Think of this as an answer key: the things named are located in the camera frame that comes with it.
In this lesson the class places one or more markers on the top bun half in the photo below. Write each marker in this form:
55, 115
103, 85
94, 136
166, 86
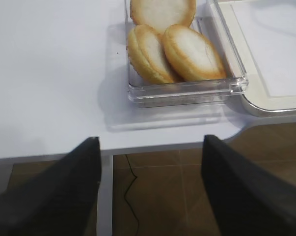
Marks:
160, 14

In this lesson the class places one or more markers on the white metal tray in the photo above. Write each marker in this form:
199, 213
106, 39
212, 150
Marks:
255, 100

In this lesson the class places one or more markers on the right bun half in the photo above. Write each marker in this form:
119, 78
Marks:
192, 55

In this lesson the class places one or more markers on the white table leg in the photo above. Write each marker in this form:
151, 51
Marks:
105, 197

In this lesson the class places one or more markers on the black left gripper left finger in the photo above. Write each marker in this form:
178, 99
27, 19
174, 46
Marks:
58, 201

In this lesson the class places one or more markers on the clear plastic bun container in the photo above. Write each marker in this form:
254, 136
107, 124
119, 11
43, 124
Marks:
210, 22

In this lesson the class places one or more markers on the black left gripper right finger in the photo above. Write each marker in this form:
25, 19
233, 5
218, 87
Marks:
246, 200

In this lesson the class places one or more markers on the left bun half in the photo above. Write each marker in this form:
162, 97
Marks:
146, 54

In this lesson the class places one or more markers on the bun half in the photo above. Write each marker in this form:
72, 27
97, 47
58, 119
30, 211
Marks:
160, 14
146, 54
192, 55

